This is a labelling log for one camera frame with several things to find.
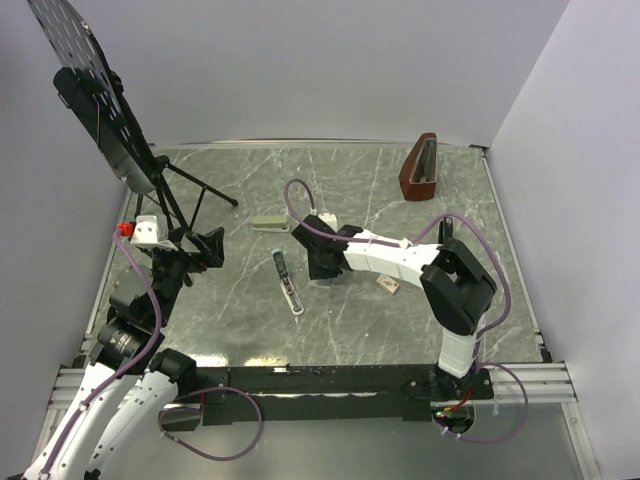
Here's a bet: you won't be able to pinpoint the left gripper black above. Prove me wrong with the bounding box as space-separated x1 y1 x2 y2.
146 225 223 323

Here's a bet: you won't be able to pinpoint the blue stapler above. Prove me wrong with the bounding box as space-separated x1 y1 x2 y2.
271 248 304 317

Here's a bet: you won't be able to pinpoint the white staple box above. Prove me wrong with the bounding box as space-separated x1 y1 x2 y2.
376 274 399 295

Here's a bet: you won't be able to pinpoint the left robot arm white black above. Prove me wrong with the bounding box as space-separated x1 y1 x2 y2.
21 217 224 479

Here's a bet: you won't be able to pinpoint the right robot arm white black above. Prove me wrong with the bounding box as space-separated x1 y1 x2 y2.
292 215 497 398

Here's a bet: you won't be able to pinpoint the beige stapler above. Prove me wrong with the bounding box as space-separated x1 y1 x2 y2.
251 215 290 233

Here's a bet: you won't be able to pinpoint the black tripod stand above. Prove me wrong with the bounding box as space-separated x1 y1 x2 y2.
134 155 239 231

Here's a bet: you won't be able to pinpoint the brown wooden metronome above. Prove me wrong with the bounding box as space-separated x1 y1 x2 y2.
398 132 438 202

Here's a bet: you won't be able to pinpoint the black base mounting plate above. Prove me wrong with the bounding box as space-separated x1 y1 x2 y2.
150 361 494 426

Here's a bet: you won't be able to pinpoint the black perforated panel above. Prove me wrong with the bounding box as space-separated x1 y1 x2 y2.
28 1 157 194

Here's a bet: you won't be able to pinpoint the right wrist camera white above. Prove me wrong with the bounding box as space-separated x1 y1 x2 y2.
317 212 338 232

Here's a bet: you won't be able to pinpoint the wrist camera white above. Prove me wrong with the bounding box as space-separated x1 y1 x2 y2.
317 212 338 232
115 215 177 250

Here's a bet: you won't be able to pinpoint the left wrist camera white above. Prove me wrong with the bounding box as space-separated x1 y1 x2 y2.
115 215 177 250

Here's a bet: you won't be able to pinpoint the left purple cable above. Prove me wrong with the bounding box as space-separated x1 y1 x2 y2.
39 232 164 476

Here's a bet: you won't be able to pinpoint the purple cable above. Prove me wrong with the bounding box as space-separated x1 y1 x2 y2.
283 178 512 371
39 232 164 476

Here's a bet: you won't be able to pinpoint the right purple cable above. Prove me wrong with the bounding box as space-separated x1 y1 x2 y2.
283 178 512 371

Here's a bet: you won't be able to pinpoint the aluminium rail frame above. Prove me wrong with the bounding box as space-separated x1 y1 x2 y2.
46 363 578 411

